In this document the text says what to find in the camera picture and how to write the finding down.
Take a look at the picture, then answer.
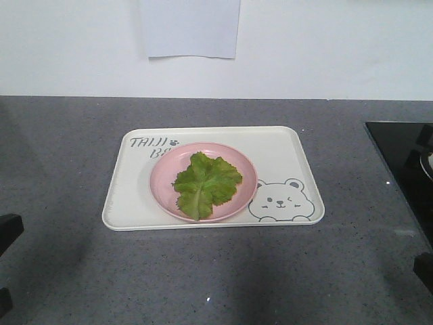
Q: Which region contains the pink round plate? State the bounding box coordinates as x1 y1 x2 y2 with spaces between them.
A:
150 142 258 225

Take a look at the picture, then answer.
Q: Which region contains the white paper sheet on wall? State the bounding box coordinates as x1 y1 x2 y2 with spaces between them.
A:
139 0 241 59

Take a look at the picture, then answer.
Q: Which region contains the green lettuce leaf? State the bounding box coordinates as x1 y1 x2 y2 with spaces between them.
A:
172 152 243 221

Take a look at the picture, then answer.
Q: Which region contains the black glass cooktop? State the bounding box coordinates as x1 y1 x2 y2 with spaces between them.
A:
365 121 432 252

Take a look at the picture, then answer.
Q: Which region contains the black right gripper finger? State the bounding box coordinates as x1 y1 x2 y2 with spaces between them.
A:
413 253 433 294

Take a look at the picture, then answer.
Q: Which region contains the cream bear serving tray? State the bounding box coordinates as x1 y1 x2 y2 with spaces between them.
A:
102 126 325 231

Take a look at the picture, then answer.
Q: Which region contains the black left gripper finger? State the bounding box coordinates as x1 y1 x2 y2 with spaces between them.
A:
0 288 13 317
0 214 23 255

